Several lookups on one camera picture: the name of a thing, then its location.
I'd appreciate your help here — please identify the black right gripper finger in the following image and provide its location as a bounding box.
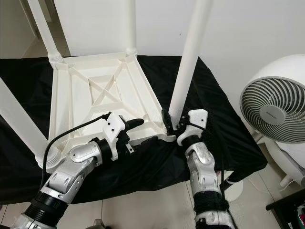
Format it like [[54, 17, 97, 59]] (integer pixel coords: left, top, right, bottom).
[[161, 108, 174, 135]]

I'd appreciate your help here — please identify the white plastic table top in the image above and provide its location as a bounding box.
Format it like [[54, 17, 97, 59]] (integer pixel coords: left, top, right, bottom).
[[48, 52, 177, 168]]

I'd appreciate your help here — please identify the black tablecloth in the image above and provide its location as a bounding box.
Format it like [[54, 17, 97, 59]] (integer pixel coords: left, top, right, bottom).
[[0, 55, 267, 206]]

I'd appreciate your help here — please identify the black metal table leg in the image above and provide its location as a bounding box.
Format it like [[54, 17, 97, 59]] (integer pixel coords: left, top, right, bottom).
[[226, 172, 244, 184]]

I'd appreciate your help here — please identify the white stool with pink seat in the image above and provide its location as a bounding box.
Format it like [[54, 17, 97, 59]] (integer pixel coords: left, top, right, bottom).
[[222, 180, 244, 199]]

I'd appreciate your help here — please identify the grey left robot foot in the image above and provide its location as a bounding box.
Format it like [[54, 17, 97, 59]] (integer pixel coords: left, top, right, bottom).
[[91, 219, 108, 229]]

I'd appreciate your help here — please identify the white round fan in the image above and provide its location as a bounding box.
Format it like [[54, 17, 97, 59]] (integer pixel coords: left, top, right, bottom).
[[240, 53, 305, 187]]

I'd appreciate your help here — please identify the black shelf rack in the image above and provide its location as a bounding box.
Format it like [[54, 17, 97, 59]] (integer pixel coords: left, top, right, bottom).
[[266, 188, 305, 229]]

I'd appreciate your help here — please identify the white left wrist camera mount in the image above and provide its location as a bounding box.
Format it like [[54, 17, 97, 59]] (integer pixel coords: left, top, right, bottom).
[[102, 112, 132, 162]]

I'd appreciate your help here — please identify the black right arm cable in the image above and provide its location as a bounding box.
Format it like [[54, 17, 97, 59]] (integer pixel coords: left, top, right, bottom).
[[186, 122, 232, 201]]

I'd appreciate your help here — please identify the white floor cable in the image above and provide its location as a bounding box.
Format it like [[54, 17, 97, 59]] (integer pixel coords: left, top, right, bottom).
[[243, 177, 273, 194]]

